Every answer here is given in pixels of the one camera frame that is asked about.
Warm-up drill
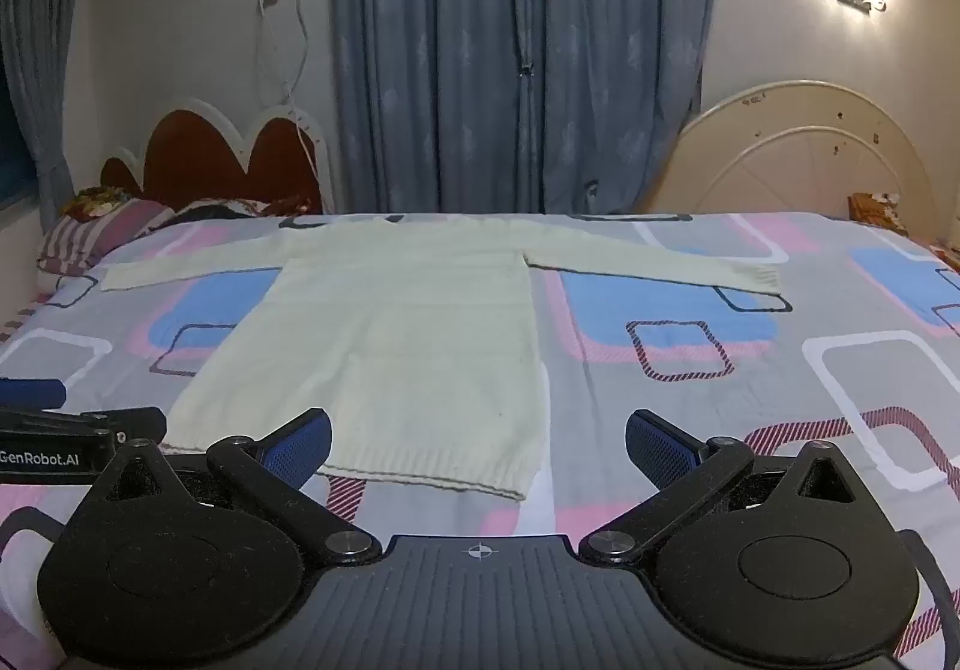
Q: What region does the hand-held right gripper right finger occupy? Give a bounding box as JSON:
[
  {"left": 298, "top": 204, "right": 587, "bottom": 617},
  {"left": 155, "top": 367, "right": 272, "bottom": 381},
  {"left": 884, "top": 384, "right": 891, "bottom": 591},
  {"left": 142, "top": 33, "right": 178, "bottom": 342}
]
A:
[{"left": 581, "top": 409, "right": 871, "bottom": 562}]

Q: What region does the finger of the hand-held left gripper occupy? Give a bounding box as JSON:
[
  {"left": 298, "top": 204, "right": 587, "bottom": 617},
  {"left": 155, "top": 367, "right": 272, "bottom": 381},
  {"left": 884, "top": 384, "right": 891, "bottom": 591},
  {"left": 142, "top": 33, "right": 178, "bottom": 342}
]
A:
[{"left": 0, "top": 377, "right": 67, "bottom": 411}]

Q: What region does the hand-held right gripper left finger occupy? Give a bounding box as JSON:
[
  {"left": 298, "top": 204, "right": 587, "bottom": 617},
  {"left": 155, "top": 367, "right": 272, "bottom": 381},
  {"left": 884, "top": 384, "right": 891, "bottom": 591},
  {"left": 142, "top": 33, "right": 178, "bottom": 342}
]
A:
[{"left": 90, "top": 407, "right": 382, "bottom": 564}]

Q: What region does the cream knitted sweater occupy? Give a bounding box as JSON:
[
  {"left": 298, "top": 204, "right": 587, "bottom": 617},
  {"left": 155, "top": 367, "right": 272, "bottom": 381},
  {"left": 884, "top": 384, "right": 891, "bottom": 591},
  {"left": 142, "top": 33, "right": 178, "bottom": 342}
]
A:
[{"left": 101, "top": 218, "right": 781, "bottom": 500}]

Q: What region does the patterned grey pink bed sheet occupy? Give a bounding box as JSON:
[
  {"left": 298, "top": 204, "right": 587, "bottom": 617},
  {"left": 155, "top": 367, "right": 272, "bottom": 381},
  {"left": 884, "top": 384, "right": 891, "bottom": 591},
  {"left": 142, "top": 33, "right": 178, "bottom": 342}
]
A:
[{"left": 0, "top": 212, "right": 960, "bottom": 670}]

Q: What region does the striped pink pillow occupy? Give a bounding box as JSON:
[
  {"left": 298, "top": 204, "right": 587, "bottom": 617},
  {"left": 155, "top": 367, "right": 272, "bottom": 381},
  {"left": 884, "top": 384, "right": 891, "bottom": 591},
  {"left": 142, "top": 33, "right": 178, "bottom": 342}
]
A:
[{"left": 37, "top": 199, "right": 178, "bottom": 275}]

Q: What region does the floral pillow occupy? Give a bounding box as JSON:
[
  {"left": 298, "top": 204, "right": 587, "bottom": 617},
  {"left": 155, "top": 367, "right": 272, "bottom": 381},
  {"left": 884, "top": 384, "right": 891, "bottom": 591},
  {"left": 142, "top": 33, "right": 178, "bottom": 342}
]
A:
[{"left": 62, "top": 185, "right": 145, "bottom": 218}]

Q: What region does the dark window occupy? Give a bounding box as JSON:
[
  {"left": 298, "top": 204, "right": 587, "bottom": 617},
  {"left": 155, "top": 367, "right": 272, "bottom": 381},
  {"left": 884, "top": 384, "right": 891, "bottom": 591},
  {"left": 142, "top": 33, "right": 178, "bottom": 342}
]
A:
[{"left": 0, "top": 74, "right": 37, "bottom": 205}]

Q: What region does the dark cloth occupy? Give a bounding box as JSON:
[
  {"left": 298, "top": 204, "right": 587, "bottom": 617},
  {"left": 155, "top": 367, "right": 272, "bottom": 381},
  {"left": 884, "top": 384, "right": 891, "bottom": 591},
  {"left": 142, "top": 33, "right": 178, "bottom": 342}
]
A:
[{"left": 160, "top": 197, "right": 302, "bottom": 226}]

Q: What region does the red white scalloped headboard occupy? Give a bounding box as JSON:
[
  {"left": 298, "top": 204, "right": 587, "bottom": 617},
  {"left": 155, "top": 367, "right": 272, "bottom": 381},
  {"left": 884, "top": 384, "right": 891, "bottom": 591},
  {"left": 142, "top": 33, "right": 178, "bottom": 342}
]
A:
[{"left": 100, "top": 98, "right": 332, "bottom": 216}]

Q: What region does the cream round headboard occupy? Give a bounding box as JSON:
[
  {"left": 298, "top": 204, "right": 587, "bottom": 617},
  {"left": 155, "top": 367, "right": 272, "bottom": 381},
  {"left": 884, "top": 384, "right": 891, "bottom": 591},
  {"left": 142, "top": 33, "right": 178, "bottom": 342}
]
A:
[{"left": 649, "top": 80, "right": 940, "bottom": 238}]

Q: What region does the blue grey curtain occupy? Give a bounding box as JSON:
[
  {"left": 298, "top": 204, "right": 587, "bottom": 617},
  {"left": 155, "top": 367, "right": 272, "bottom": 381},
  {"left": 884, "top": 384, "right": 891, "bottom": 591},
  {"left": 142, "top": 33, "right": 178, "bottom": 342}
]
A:
[
  {"left": 0, "top": 0, "right": 100, "bottom": 230},
  {"left": 330, "top": 0, "right": 722, "bottom": 216}
]

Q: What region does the white cable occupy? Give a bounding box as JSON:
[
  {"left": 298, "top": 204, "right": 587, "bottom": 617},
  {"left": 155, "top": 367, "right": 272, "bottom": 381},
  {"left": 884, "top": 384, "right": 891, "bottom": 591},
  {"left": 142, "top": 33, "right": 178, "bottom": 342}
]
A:
[{"left": 253, "top": 0, "right": 320, "bottom": 180}]

